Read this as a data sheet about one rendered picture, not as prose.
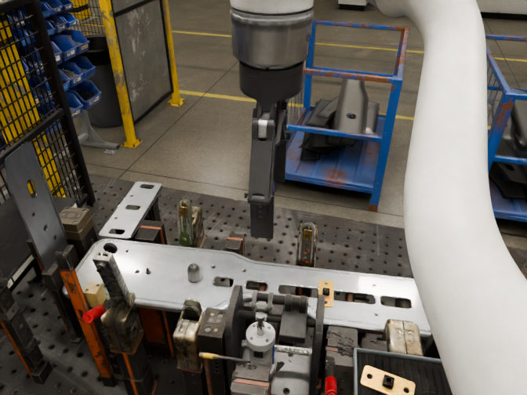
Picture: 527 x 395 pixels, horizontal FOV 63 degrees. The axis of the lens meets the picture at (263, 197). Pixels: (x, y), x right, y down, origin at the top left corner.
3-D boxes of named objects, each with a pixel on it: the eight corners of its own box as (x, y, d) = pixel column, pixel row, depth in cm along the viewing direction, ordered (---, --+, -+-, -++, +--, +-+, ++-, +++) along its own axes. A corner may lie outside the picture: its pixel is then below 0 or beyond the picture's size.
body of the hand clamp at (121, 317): (158, 383, 120) (136, 298, 99) (149, 407, 115) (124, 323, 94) (137, 380, 121) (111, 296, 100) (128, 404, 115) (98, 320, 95)
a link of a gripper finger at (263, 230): (274, 192, 53) (274, 196, 52) (274, 235, 57) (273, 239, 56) (250, 190, 53) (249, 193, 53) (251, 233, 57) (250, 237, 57)
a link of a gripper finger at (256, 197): (267, 184, 51) (264, 198, 49) (267, 216, 54) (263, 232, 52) (256, 183, 52) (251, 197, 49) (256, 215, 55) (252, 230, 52)
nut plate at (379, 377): (415, 384, 71) (416, 379, 70) (412, 404, 68) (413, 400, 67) (365, 365, 74) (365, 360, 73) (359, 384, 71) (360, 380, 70)
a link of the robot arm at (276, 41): (316, -2, 49) (312, 50, 53) (238, -5, 51) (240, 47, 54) (310, 17, 42) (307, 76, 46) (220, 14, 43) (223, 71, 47)
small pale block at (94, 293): (130, 371, 123) (102, 283, 102) (125, 382, 120) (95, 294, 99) (118, 369, 123) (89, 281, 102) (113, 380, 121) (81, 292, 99)
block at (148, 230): (179, 282, 151) (169, 220, 134) (169, 307, 142) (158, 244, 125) (154, 279, 152) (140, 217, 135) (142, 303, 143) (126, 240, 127)
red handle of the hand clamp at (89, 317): (132, 292, 99) (96, 314, 83) (131, 302, 99) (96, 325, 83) (114, 291, 99) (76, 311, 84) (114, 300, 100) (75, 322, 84)
